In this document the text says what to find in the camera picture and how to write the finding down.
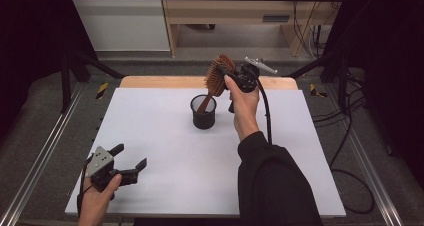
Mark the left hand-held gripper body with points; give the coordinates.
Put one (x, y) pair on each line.
(100, 166)

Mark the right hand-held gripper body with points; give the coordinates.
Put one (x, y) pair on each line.
(248, 81)

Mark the wooden hairbrush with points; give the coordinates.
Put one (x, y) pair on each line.
(213, 82)

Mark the black mesh pen holder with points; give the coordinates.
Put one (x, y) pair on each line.
(203, 121)

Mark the person's right hand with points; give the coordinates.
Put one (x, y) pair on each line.
(245, 112)

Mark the person's left hand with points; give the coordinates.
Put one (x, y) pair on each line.
(93, 206)

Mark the yellow black floor tape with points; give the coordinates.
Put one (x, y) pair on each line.
(316, 92)
(102, 90)

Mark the light wooden desk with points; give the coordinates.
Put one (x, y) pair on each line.
(226, 11)

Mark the dark grey box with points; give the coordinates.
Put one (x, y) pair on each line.
(276, 18)

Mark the white cabinet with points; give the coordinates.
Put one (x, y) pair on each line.
(120, 22)

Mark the black curtain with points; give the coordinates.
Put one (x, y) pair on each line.
(33, 36)
(393, 52)

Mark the aluminium floor rail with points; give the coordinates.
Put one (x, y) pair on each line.
(370, 172)
(40, 159)

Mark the black frame strut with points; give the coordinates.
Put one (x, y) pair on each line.
(66, 82)
(342, 82)

